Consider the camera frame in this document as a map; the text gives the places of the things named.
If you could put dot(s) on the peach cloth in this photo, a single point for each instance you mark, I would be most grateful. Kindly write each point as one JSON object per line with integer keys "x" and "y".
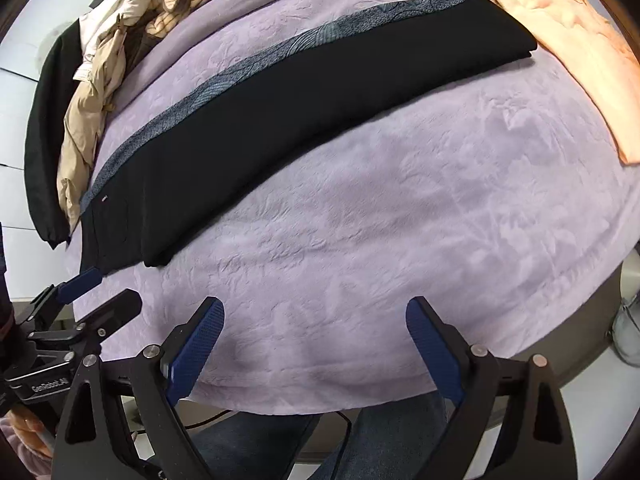
{"x": 585, "y": 45}

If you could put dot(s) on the beige jacket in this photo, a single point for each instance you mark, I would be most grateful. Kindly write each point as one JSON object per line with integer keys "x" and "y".
{"x": 80, "y": 125}

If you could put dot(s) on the black pants with grey stripe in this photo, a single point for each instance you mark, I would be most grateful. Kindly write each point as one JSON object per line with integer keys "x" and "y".
{"x": 300, "y": 85}

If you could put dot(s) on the black garment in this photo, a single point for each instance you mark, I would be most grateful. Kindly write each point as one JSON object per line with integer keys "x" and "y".
{"x": 45, "y": 125}

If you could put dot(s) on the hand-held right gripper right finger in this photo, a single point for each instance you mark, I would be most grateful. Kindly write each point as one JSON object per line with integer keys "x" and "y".
{"x": 435, "y": 350}

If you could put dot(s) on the brown bed base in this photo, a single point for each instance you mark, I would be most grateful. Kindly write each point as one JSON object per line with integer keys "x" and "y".
{"x": 590, "y": 355}

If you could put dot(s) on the person's left hand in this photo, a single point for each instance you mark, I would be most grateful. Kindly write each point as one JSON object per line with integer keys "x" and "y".
{"x": 27, "y": 427}

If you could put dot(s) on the dark brown garment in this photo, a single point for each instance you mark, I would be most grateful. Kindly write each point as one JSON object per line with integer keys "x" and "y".
{"x": 140, "y": 40}

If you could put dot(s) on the clear glass container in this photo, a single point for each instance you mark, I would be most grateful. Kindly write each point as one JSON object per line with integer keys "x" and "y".
{"x": 627, "y": 330}

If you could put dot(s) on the person's right leg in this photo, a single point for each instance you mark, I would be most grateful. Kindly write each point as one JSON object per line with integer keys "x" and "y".
{"x": 395, "y": 435}

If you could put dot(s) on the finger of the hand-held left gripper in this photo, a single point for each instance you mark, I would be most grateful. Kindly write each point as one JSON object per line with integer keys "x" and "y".
{"x": 80, "y": 282}
{"x": 115, "y": 312}

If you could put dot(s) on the person's leg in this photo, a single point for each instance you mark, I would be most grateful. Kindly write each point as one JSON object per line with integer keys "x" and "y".
{"x": 260, "y": 445}
{"x": 395, "y": 435}

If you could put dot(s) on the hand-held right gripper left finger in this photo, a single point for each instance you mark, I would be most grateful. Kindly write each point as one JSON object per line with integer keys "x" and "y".
{"x": 200, "y": 345}

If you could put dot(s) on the person's left leg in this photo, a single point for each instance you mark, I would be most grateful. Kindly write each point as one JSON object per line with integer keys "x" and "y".
{"x": 260, "y": 445}

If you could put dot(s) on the purple plush blanket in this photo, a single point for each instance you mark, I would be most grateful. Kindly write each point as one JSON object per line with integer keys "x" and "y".
{"x": 375, "y": 235}

